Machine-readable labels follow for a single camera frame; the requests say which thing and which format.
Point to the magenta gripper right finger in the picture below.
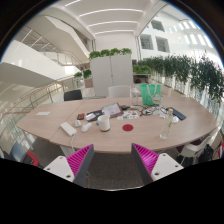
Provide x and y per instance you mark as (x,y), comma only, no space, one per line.
(153,166)

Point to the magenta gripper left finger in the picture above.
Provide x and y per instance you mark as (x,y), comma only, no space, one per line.
(73,167)

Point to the clear plastic water bottle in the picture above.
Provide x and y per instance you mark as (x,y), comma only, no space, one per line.
(167,124)

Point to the white power adapter box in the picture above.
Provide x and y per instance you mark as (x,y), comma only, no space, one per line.
(68,129)

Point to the white computer mouse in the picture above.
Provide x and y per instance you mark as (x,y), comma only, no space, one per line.
(86,127)

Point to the red round coaster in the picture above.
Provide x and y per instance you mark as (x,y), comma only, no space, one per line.
(127,127)

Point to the small black red device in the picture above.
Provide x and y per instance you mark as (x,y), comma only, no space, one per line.
(80,116)

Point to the white chair at right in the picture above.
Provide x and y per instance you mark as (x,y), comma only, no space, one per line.
(194,149)

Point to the white ceramic mug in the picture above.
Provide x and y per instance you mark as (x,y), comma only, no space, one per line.
(104,122)

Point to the sticker sheet on table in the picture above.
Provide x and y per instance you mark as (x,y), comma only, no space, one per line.
(128,115)

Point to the dark blue flat case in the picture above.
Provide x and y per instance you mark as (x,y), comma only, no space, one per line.
(176,113)

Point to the red and blue chair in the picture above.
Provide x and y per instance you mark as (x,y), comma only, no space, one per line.
(18,154)

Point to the white paper sheet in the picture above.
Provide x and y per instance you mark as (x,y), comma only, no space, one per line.
(43,113)

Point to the open notebook with papers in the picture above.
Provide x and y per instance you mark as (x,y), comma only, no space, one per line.
(113,110)

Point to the green tote bag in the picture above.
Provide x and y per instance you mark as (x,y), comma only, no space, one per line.
(151,94)

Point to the black chair behind table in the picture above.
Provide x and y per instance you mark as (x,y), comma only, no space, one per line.
(73,95)

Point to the clear drinking glass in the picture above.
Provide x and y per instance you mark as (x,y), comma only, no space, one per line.
(135,94)

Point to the white chair behind table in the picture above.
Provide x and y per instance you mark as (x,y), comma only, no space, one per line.
(119,91)

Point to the white cabinet with plants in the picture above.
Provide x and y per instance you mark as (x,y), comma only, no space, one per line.
(110,71)

